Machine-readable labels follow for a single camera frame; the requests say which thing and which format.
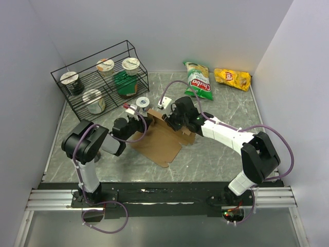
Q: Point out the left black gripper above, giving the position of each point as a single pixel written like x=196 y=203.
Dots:
x=139 y=122

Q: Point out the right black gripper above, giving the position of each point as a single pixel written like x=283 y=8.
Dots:
x=168 y=118

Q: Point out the brown cardboard box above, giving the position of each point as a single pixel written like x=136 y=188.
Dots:
x=161 y=144

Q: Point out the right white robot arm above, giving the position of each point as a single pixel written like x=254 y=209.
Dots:
x=259 y=157

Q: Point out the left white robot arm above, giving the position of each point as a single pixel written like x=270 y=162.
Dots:
x=84 y=142

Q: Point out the small white yogurt cup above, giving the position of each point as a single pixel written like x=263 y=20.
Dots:
x=143 y=103

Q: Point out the green Chuba chips bag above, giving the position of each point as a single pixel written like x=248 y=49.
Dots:
x=198 y=79

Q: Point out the green snack bag in rack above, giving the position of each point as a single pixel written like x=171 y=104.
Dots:
x=126 y=85

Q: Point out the white cup lower rack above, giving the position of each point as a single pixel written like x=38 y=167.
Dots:
x=94 y=101

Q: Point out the Chobani yogurt cup on rack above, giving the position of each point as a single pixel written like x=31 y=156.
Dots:
x=131 y=66

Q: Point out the orange yogurt cup on rack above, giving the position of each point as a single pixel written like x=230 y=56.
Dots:
x=105 y=67

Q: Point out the yellow Lays chips bag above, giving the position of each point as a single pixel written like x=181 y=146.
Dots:
x=237 y=79

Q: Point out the dark yogurt cup on rack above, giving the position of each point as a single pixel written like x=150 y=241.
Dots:
x=72 y=82

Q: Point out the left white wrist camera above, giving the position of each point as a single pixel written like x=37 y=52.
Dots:
x=131 y=109

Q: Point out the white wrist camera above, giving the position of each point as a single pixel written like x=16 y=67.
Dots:
x=164 y=103
x=131 y=109

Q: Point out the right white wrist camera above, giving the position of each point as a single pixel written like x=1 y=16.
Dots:
x=164 y=103

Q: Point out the black wire rack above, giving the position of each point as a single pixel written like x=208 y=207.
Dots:
x=92 y=79

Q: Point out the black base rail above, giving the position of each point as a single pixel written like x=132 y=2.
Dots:
x=150 y=199

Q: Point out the aluminium extrusion rail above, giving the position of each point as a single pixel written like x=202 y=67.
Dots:
x=49 y=200

